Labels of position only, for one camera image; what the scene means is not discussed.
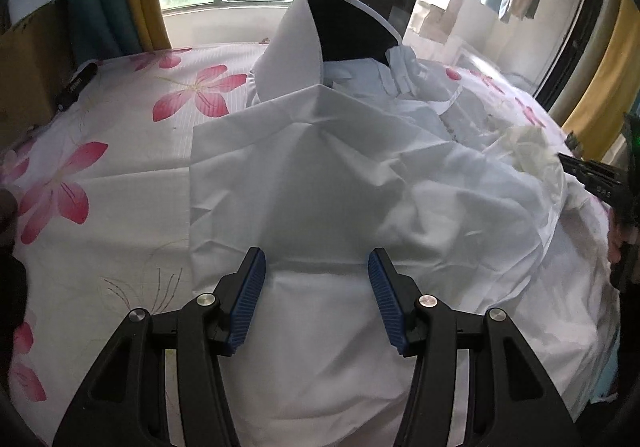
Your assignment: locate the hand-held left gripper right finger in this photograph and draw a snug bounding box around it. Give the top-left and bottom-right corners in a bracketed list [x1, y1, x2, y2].
[367, 247, 583, 447]

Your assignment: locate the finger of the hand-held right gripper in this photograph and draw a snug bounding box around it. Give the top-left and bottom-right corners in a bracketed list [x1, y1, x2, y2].
[582, 176, 629, 202]
[559, 153, 627, 189]

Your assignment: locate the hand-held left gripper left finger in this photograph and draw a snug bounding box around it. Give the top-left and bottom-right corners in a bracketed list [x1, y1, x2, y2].
[52, 247, 268, 447]

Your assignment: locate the large white garment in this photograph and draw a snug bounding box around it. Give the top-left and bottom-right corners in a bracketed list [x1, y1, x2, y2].
[189, 0, 620, 447]

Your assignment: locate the person's right hand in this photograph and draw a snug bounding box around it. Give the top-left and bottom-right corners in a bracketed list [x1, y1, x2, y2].
[608, 217, 627, 259]

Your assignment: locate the dark speckled object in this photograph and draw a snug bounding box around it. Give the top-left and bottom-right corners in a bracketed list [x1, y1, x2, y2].
[565, 127, 584, 158]

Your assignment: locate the cream crumpled cloth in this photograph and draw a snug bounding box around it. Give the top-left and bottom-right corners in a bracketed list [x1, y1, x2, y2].
[492, 124, 569, 189]

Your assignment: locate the pink floral bedsheet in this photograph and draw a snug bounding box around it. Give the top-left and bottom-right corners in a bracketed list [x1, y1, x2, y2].
[0, 44, 621, 447]

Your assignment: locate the brown cardboard box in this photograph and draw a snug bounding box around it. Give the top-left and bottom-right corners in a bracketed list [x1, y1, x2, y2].
[0, 12, 77, 148]

